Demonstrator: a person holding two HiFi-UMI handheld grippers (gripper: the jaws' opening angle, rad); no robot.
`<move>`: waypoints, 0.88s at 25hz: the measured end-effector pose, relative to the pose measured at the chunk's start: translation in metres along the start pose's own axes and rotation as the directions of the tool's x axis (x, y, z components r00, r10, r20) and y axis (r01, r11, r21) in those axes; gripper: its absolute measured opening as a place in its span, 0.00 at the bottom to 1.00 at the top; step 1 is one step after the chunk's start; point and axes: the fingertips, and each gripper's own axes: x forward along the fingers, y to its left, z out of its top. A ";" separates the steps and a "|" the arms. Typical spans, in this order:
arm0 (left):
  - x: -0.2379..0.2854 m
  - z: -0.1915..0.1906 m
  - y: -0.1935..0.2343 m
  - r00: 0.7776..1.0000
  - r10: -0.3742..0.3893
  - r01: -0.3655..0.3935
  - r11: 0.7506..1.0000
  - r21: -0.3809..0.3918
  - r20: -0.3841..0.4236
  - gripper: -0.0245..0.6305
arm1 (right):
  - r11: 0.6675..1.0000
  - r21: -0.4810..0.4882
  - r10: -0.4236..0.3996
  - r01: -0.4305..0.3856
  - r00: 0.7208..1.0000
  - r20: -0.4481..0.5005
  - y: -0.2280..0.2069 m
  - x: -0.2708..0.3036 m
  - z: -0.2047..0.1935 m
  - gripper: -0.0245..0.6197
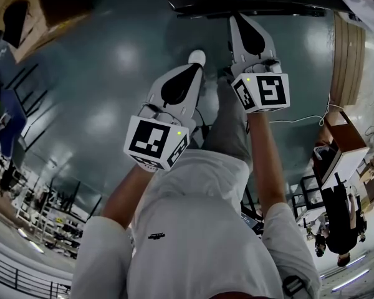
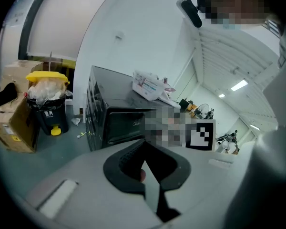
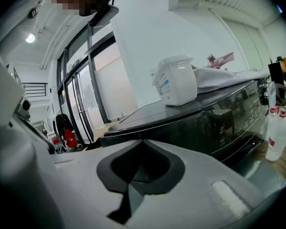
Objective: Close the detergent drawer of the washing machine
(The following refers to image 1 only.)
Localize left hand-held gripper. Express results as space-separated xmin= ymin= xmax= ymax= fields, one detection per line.
xmin=123 ymin=63 xmax=206 ymax=171

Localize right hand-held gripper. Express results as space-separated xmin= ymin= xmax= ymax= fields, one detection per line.
xmin=229 ymin=12 xmax=291 ymax=114

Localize person's left forearm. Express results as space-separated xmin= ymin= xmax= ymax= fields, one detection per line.
xmin=101 ymin=163 xmax=159 ymax=230

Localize person's right forearm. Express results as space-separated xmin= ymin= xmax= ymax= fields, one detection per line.
xmin=247 ymin=110 xmax=289 ymax=221

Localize person's grey trousers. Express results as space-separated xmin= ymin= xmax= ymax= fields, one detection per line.
xmin=202 ymin=75 xmax=254 ymax=168

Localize person's white shoe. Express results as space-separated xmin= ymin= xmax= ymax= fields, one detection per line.
xmin=188 ymin=49 xmax=206 ymax=65

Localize stack of round wooden panels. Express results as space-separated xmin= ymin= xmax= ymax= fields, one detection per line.
xmin=329 ymin=10 xmax=367 ymax=107

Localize wooden cabinet with white side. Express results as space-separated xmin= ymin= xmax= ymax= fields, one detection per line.
xmin=312 ymin=110 xmax=370 ymax=190

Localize person's white shirt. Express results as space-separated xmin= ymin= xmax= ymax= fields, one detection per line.
xmin=70 ymin=149 xmax=324 ymax=299

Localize patterned cloth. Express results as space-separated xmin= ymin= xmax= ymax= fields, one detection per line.
xmin=329 ymin=0 xmax=374 ymax=39

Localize black metal rack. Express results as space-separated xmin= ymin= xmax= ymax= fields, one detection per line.
xmin=5 ymin=63 xmax=50 ymax=118

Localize blue chair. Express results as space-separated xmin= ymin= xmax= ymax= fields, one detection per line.
xmin=0 ymin=88 xmax=28 ymax=157

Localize brown cardboard box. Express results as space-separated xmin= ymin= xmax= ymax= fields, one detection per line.
xmin=0 ymin=0 xmax=95 ymax=64

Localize metal railing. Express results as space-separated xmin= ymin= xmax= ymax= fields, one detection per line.
xmin=0 ymin=250 xmax=73 ymax=299

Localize white cable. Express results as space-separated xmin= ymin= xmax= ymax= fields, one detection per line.
xmin=269 ymin=94 xmax=344 ymax=128

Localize black cable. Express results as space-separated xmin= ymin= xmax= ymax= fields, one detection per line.
xmin=193 ymin=107 xmax=213 ymax=146

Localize black shelf frame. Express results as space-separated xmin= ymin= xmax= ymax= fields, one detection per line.
xmin=291 ymin=174 xmax=327 ymax=225

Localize black strap buckle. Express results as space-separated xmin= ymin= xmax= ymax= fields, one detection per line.
xmin=281 ymin=275 xmax=307 ymax=298

